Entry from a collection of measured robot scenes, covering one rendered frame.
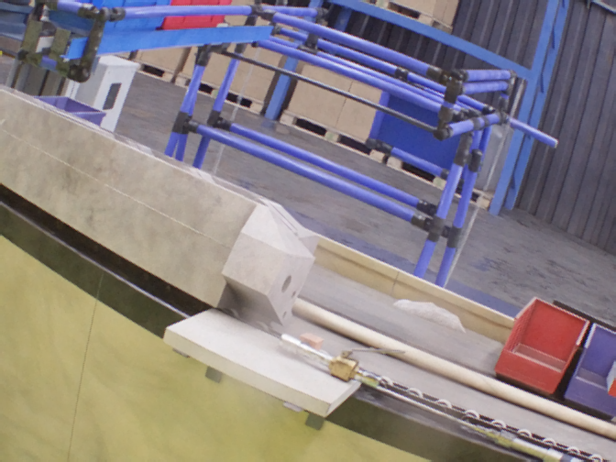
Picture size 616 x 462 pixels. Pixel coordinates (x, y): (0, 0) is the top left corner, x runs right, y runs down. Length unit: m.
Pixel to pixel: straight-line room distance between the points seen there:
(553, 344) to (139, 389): 1.09
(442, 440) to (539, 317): 0.83
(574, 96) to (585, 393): 10.01
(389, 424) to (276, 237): 0.39
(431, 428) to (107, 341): 0.67
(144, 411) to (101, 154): 0.52
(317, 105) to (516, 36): 2.79
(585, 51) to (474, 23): 1.61
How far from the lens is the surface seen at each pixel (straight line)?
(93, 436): 2.10
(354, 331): 2.15
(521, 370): 2.21
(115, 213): 1.95
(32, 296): 2.11
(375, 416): 1.79
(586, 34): 12.15
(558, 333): 2.52
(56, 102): 2.98
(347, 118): 11.15
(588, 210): 12.12
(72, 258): 2.02
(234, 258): 1.80
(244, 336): 1.80
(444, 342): 2.39
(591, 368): 2.54
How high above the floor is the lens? 1.36
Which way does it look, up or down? 11 degrees down
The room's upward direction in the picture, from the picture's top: 20 degrees clockwise
